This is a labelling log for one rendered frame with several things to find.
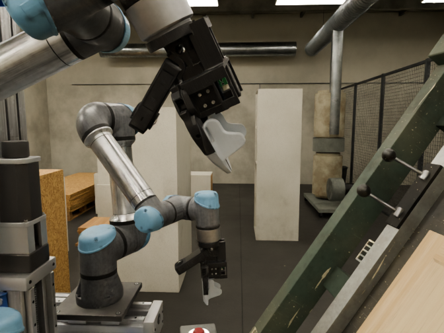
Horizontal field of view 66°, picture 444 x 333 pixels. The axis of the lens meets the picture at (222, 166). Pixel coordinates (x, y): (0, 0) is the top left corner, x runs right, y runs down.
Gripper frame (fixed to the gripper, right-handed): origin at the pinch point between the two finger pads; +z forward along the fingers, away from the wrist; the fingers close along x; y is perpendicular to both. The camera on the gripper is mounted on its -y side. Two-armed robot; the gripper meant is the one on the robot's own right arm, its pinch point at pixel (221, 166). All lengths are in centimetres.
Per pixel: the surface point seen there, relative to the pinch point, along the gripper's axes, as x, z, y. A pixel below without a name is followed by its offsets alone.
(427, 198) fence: 35, 44, 35
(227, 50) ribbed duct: 791, 49, -100
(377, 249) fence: 30, 51, 19
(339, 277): 40, 67, 6
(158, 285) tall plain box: 188, 167, -170
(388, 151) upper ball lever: 43, 31, 31
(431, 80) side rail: 76, 29, 56
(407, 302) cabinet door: 14, 53, 20
